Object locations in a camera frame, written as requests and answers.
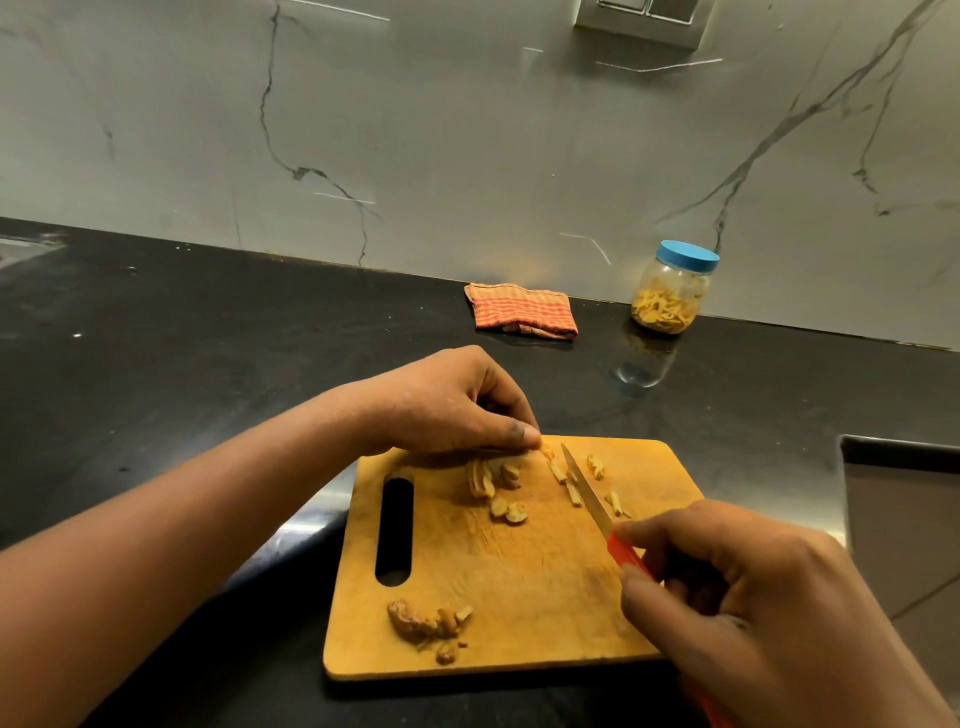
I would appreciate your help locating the grey wall switch plate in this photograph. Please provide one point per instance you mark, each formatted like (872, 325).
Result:
(645, 19)

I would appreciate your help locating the person's right hand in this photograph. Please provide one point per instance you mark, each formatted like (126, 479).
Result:
(765, 615)

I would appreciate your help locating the wooden cutting board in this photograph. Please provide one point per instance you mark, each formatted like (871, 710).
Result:
(525, 585)

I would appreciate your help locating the chopped ginger strips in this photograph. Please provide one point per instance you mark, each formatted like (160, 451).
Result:
(595, 466)

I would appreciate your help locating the person's left forearm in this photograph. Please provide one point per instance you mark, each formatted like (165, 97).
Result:
(150, 562)

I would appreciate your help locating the knobby ginger piece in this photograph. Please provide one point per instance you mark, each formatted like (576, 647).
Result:
(411, 622)

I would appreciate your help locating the beige cabinet door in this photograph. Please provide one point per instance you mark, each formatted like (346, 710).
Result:
(900, 525)

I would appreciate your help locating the orange checked cloth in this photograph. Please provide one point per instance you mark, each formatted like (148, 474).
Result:
(521, 309)

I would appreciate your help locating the blue-lidded plastic jar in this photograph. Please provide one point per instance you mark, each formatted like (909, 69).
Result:
(673, 289)

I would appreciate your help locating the small round ginger end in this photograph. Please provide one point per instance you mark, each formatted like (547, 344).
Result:
(446, 653)

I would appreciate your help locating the blue jar lid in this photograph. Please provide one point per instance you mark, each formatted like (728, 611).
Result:
(688, 256)

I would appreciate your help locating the person's left hand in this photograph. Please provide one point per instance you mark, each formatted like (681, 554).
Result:
(435, 405)

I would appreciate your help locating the steel sink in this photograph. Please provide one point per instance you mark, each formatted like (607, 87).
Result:
(26, 249)

